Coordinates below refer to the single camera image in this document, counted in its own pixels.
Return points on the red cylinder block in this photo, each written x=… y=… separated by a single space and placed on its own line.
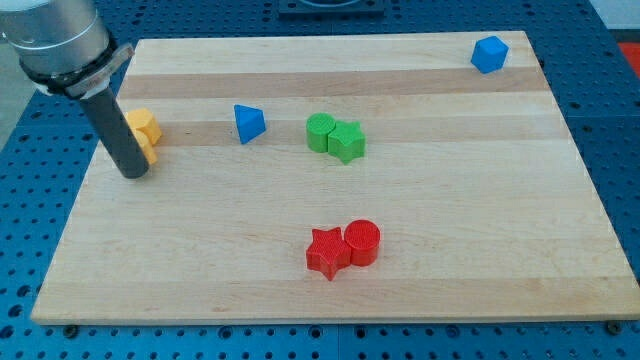
x=363 y=237

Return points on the yellow block behind rod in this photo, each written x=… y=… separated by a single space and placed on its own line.
x=146 y=146

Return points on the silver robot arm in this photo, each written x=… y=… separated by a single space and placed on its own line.
x=63 y=46

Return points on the yellow hexagon block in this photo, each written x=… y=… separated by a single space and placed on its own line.
x=145 y=121

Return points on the red star block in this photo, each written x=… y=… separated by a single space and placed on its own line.
x=328 y=253

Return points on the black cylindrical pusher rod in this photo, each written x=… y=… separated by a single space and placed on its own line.
x=109 y=123

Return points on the blue cube block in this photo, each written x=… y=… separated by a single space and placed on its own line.
x=489 y=54

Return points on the green star block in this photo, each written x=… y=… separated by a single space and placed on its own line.
x=346 y=141

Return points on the wooden board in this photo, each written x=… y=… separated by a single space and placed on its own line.
x=486 y=210

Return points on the blue triangle block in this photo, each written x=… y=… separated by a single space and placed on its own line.
x=250 y=122

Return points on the green cylinder block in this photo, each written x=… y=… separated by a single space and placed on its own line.
x=318 y=127

